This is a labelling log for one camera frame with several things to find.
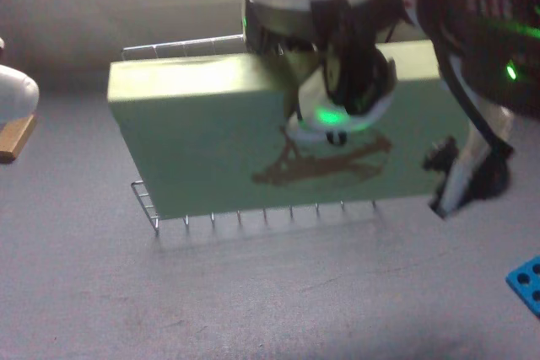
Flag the tan wooden rectangular block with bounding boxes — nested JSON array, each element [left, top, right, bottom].
[[0, 114, 38, 165]]

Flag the blue square block with holes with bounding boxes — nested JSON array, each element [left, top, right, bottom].
[[505, 255, 540, 320]]

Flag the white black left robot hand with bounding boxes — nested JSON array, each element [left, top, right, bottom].
[[0, 37, 41, 126]]

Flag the grey wire rack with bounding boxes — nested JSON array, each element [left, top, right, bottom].
[[121, 34, 381, 237]]

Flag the grey table cloth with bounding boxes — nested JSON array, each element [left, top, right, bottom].
[[0, 89, 540, 360]]

